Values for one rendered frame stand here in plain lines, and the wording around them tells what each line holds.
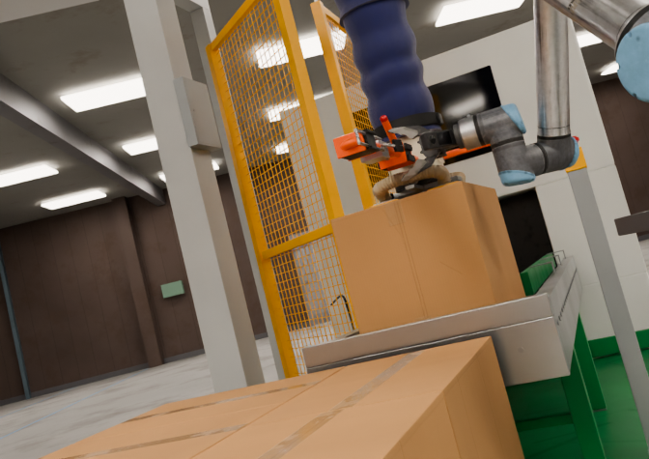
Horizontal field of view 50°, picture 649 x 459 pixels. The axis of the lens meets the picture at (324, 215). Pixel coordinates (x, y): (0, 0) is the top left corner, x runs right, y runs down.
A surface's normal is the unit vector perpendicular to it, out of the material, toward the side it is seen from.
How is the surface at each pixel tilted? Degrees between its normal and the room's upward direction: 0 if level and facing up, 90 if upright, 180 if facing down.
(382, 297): 90
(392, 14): 102
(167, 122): 90
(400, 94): 76
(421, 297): 90
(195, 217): 90
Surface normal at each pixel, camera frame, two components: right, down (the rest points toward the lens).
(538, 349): -0.37, 0.00
